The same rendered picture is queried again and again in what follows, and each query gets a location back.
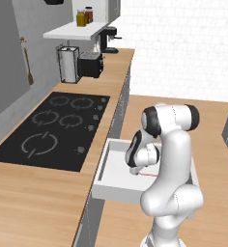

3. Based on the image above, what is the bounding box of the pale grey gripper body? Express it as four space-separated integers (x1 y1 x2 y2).
129 164 146 177

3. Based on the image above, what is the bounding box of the thin red straw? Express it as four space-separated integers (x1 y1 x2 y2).
136 173 159 178

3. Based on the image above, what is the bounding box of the white open drawer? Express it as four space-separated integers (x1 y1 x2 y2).
91 137 200 207

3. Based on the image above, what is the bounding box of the grey base cupboard run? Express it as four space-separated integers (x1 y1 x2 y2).
71 62 133 247

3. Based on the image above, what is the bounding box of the black hob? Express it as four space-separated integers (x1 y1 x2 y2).
0 91 111 173

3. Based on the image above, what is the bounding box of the black toaster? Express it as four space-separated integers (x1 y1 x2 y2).
77 51 105 79

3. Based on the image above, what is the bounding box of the paper towel roll in holder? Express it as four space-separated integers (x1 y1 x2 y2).
56 45 80 85

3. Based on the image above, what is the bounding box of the black coffee machine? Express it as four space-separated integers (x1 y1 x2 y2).
99 26 123 54

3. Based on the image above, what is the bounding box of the hanging wooden spoon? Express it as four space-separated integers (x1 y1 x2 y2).
19 36 35 87

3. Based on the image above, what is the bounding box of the yellow jar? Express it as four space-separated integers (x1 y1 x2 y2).
75 10 88 28

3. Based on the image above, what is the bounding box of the red jar with black lid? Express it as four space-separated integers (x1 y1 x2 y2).
84 6 95 24

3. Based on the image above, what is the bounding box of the white wall shelf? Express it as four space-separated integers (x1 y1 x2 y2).
43 21 109 41

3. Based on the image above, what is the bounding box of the black object on wall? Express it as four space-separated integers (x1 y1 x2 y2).
43 0 67 6

